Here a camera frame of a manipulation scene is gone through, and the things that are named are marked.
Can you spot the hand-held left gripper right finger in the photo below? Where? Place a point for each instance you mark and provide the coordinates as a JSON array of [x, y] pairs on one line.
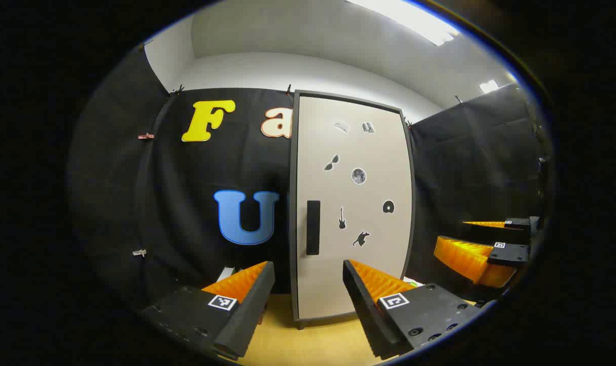
[[369, 315]]

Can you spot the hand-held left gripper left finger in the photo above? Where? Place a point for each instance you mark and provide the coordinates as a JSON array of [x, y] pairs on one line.
[[247, 315]]

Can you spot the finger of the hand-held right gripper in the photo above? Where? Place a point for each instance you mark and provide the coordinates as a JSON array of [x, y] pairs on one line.
[[509, 254], [519, 223]]

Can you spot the grey cabinet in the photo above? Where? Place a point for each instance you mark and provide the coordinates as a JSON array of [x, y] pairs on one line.
[[292, 213]]

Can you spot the white tube with green label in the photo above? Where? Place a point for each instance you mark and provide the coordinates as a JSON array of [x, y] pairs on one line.
[[412, 281]]

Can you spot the small ceiling light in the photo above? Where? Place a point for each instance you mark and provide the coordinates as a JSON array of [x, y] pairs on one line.
[[489, 86]]

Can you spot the black backdrop cloth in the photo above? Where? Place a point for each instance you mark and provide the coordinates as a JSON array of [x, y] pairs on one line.
[[186, 178]]

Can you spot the red clip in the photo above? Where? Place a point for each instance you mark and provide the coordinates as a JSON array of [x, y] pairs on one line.
[[145, 136]]

